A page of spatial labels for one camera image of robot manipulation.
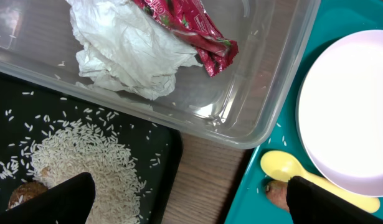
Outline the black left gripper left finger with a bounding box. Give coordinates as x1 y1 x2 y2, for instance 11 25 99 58
0 172 96 224

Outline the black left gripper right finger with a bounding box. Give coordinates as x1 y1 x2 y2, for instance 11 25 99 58
286 176 383 224

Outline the brown sausage stick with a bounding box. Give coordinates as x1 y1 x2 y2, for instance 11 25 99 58
265 180 290 212

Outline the brown food chunk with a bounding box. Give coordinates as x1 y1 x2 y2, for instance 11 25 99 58
7 182 48 210

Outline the yellow plastic spoon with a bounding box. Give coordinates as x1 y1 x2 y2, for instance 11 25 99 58
260 151 380 213

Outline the pile of rice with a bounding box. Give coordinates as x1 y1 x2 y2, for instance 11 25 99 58
31 120 146 224

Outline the large white plate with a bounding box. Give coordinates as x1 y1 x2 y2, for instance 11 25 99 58
296 29 383 197

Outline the white napkin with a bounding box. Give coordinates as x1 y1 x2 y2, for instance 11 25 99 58
67 0 200 100

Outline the red wrapper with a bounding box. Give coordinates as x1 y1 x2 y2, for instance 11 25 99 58
133 0 239 77

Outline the black plastic tray bin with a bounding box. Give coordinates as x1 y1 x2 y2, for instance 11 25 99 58
0 72 183 223

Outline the clear plastic bin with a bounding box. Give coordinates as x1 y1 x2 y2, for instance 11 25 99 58
0 0 320 149

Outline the teal plastic tray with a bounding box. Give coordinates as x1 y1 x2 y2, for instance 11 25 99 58
225 0 383 223

